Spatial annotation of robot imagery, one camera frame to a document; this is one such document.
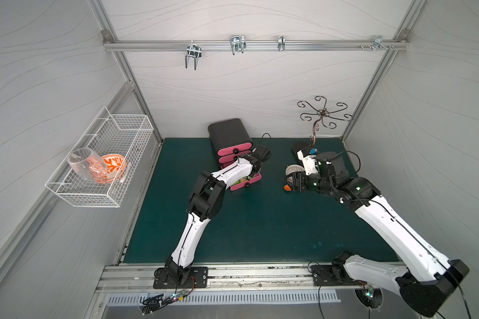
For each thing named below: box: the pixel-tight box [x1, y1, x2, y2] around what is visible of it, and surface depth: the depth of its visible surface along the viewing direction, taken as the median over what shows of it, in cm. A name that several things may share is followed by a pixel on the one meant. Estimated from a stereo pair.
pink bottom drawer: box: [229, 172, 263, 191], surface depth 100 cm
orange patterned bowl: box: [101, 153, 128, 184], surface depth 68 cm
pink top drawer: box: [216, 142, 253, 157], surface depth 97 cm
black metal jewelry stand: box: [297, 95, 353, 147], surface depth 90 cm
